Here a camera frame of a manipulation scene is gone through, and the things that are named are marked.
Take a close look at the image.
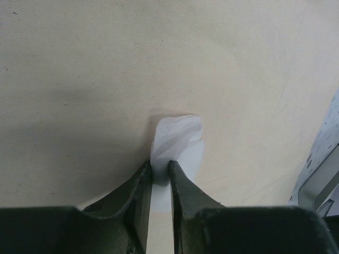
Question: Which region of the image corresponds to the metal instrument tray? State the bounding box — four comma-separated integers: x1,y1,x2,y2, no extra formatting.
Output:
291,144,339,217

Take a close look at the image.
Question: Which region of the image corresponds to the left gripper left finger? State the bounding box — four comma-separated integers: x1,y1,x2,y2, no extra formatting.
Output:
1,161,152,253

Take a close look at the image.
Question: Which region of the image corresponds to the beige cloth mat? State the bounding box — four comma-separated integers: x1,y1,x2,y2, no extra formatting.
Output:
1,1,338,207

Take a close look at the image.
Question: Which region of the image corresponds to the white gauze pad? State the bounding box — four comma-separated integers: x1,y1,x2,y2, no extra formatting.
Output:
147,114,206,254

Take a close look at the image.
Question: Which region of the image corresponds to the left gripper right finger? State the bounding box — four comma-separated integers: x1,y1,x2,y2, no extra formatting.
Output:
168,161,338,253

